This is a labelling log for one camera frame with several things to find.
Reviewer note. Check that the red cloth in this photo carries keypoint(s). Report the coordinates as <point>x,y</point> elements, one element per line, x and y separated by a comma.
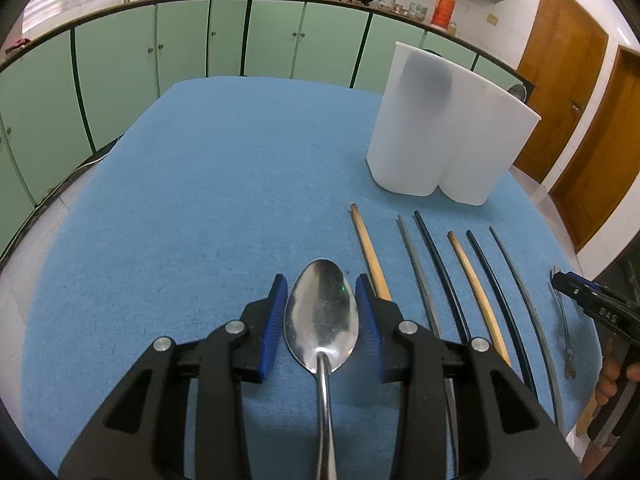
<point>16,46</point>

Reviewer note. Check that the wide wooden door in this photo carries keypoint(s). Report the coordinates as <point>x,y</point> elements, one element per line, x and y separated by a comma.
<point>560,85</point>

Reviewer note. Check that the patterned bowl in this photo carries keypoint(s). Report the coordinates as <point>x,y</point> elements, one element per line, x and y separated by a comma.
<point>418,10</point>

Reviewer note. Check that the stack of bowls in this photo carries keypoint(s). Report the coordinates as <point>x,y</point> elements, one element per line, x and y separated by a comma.
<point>387,1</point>

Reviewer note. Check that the person's right hand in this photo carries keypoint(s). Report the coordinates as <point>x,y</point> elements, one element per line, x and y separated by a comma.
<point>607,385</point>

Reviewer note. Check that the black chopstick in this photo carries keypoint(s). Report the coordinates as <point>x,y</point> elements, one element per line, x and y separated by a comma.
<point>500,300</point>
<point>440,270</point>

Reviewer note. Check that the wall switch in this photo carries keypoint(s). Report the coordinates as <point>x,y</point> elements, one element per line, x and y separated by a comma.
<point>492,19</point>

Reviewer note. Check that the green lower kitchen cabinets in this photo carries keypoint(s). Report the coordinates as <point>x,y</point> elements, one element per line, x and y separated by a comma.
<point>125,65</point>

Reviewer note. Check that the large metal spoon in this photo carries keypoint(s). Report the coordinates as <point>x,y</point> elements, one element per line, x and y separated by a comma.
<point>320,310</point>

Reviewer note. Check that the blue tablecloth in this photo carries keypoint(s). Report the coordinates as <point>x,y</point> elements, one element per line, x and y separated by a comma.
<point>225,185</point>

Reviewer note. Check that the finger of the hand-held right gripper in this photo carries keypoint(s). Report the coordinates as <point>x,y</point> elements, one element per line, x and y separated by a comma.
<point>582,287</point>

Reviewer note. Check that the wooden chopstick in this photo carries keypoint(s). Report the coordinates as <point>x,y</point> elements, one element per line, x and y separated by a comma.
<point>367,252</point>
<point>475,285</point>

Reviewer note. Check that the white plastic utensil holder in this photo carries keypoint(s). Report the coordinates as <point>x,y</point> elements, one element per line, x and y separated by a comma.
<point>475,135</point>

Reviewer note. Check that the orange thermos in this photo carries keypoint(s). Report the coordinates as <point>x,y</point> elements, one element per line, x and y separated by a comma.
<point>443,10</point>

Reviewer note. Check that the small glass jar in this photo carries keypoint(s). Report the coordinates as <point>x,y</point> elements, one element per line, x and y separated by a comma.
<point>452,28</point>

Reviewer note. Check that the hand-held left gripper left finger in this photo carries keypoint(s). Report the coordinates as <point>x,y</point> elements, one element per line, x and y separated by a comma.
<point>272,325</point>

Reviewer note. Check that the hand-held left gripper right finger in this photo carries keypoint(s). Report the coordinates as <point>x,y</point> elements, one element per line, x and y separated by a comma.
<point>368,325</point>

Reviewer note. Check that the grey chopstick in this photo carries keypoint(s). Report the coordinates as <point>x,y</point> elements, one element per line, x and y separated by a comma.
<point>417,265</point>
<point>530,310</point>

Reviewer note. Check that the narrow wooden door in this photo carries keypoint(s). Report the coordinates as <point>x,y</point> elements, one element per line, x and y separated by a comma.
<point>600,160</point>

